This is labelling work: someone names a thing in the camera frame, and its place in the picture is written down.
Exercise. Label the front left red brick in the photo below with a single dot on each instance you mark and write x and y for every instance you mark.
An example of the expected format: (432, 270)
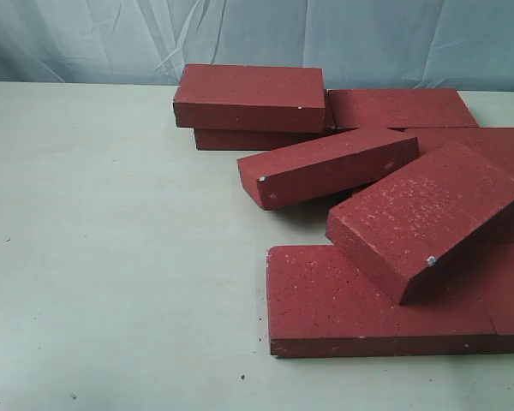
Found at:
(320, 306)

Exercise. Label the back right red brick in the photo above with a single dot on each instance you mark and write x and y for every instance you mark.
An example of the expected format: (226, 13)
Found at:
(400, 108)

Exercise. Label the front right red brick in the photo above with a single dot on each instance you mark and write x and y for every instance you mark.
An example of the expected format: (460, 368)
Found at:
(491, 283)

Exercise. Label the right middle-row red brick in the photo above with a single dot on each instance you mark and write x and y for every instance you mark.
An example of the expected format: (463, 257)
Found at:
(496, 144)

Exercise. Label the center right red brick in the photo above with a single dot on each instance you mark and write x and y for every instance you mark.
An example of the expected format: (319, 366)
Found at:
(507, 222)

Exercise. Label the white fabric backdrop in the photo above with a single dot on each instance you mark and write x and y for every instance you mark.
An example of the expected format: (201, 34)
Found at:
(468, 45)

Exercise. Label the angled red brick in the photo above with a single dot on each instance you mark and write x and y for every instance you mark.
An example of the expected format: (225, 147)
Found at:
(328, 165)

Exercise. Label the lower back red brick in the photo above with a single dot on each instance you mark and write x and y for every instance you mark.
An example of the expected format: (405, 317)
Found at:
(237, 140)

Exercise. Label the top stacked red brick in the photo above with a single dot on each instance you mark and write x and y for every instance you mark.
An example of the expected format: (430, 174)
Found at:
(250, 98)

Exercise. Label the speckled white-flecked red brick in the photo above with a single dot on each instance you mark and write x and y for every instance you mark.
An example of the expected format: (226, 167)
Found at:
(399, 273)

